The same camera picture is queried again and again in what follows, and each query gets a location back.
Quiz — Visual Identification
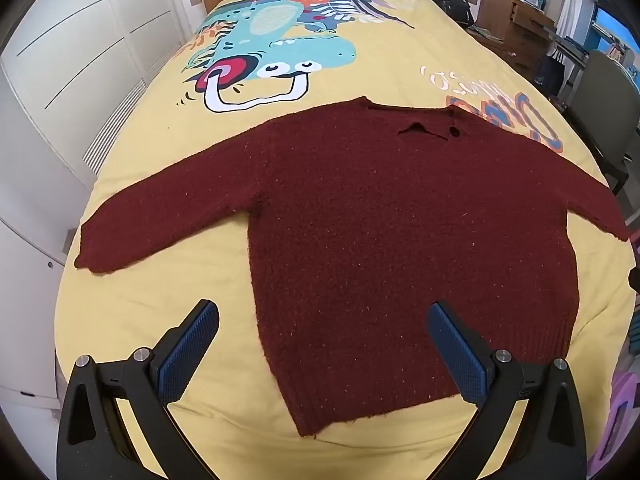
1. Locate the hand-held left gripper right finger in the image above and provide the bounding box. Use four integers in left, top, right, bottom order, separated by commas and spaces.
426, 301, 588, 480

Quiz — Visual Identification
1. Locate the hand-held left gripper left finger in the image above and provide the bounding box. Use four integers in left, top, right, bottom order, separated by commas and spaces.
56, 299, 221, 480

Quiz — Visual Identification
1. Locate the dark red knit sweater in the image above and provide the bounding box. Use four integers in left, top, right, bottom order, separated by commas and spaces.
75, 96, 630, 437

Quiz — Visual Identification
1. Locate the purple plastic object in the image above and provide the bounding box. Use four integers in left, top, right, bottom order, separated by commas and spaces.
597, 365, 640, 480

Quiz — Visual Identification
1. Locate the yellow cartoon printed blanket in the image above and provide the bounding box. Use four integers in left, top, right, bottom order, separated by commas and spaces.
52, 0, 640, 480

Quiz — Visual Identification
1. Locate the dark blue bag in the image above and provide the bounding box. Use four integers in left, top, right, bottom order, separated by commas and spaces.
532, 50, 568, 96

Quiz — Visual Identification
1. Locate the grey office chair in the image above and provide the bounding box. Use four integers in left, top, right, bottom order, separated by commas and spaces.
565, 50, 640, 193

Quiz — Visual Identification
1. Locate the white wardrobe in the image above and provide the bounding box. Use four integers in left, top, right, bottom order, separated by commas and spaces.
0, 0, 211, 411

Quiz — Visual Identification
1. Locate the white desk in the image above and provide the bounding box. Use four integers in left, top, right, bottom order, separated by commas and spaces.
555, 35, 640, 78

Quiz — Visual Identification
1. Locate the wooden drawer cabinet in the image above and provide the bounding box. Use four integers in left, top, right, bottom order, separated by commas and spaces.
470, 0, 558, 78

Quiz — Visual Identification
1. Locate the white curtain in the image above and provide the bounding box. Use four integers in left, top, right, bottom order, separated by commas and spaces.
545, 0, 601, 46

